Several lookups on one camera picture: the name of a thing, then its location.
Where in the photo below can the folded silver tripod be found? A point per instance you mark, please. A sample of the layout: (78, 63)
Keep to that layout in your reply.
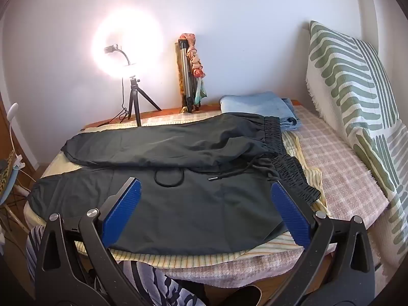
(188, 70)

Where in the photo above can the folded light blue blanket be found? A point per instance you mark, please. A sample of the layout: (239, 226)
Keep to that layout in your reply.
(251, 103)

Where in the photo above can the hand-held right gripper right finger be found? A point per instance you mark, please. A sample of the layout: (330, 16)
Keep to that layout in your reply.
(290, 213)

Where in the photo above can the white clip lamp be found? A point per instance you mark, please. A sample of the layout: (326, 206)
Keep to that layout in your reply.
(13, 110)

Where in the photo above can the black pants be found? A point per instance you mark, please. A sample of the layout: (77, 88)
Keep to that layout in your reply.
(191, 204)

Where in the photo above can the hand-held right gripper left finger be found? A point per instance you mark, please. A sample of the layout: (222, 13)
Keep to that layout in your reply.
(122, 210)

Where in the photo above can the person's striped clothing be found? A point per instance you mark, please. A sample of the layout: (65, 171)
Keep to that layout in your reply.
(143, 280)

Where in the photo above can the gooseneck phone holder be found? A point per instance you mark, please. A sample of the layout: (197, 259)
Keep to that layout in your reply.
(116, 49)

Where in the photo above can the yellow striped cloth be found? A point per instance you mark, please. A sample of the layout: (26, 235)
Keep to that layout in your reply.
(315, 178)

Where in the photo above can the leopard print cloth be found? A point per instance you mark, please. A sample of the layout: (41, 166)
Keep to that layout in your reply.
(8, 172)

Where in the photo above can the green striped white pillow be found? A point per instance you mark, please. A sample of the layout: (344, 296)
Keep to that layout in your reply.
(350, 79)

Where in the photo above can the black mini tripod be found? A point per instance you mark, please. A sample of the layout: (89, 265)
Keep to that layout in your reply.
(135, 98)

